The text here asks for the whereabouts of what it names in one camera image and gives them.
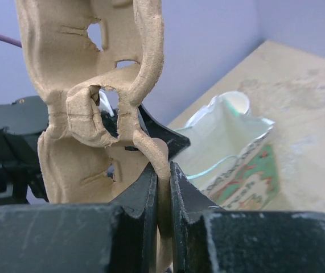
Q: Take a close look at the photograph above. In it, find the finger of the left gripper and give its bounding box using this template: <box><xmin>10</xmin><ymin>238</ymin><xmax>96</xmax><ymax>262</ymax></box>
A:
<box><xmin>99</xmin><ymin>104</ymin><xmax>191</xmax><ymax>159</ymax></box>

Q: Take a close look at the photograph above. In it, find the printed paper takeout bag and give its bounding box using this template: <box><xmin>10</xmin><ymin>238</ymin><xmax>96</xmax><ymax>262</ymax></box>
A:
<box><xmin>174</xmin><ymin>94</ymin><xmax>280</xmax><ymax>210</ymax></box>

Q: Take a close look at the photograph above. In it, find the stack of paper cups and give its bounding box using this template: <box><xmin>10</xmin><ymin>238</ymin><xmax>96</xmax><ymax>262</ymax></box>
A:
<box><xmin>223</xmin><ymin>90</ymin><xmax>251</xmax><ymax>116</ymax></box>

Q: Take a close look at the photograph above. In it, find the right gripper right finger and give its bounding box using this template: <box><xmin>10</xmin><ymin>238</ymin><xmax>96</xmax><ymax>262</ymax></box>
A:
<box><xmin>170</xmin><ymin>162</ymin><xmax>325</xmax><ymax>272</ymax></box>

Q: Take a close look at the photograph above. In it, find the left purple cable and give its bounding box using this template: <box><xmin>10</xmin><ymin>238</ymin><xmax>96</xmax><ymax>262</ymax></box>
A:
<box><xmin>0</xmin><ymin>29</ymin><xmax>23</xmax><ymax>48</ymax></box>

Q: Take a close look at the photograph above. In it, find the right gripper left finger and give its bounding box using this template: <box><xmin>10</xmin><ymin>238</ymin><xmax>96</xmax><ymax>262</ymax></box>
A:
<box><xmin>0</xmin><ymin>164</ymin><xmax>157</xmax><ymax>272</ymax></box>

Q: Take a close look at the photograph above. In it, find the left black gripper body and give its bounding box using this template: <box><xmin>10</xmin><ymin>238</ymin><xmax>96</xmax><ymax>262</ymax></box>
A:
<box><xmin>0</xmin><ymin>96</ymin><xmax>48</xmax><ymax>202</ymax></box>

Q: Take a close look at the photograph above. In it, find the brown pulp cup carrier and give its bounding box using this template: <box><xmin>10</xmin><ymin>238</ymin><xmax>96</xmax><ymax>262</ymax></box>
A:
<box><xmin>15</xmin><ymin>1</ymin><xmax>172</xmax><ymax>272</ymax></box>

